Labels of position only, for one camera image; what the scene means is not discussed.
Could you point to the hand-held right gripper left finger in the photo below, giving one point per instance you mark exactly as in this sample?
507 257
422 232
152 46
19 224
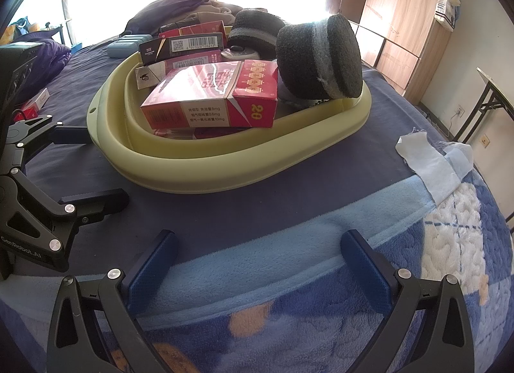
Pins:
152 272

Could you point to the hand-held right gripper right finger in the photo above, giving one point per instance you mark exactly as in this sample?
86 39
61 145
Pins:
365 276

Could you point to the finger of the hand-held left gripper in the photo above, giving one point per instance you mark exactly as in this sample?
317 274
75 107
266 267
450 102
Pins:
104 204
72 135

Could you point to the yellow plastic basin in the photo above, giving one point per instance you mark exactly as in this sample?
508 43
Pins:
200 172

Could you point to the red and silver box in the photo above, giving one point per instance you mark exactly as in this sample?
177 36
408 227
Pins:
180 65

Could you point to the red box with white pattern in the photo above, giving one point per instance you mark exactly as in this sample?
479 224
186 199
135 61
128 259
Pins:
200 88

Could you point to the black carton box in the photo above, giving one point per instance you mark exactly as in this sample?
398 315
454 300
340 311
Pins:
188 44

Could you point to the white round device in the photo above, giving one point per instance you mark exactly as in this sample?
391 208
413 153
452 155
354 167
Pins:
237 52

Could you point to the dark grey round sponge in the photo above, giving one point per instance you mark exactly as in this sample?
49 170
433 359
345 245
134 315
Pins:
317 52
253 28

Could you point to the small white red box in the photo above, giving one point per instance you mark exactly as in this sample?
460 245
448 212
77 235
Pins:
40 98

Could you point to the purple cloth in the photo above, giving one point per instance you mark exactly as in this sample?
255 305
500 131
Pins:
50 58

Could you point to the blue white checked blanket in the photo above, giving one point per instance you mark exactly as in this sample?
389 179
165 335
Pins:
281 276

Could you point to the light blue case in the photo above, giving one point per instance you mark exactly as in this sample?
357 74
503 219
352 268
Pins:
124 47

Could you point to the black metal rack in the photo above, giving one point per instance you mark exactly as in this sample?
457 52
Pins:
24 28

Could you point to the white cloth patch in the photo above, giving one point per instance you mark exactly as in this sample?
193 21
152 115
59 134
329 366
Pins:
425 164

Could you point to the pale blue cloth patch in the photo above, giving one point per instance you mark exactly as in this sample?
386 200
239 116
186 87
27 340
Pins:
461 156

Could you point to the pile of clothes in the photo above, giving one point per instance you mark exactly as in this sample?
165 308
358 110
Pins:
188 8

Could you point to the folding table with black legs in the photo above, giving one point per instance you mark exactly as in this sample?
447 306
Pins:
496 84

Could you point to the wooden wardrobe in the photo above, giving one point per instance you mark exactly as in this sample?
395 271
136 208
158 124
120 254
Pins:
401 16

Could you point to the white plastic bag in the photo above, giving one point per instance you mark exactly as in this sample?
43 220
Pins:
445 10

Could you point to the orange wall socket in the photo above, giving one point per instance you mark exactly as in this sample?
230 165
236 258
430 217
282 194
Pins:
486 140

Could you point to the white wall socket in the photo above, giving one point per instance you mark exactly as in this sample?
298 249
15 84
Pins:
459 110

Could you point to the black metal bed rail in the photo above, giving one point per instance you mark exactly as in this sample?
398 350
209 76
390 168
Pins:
382 54

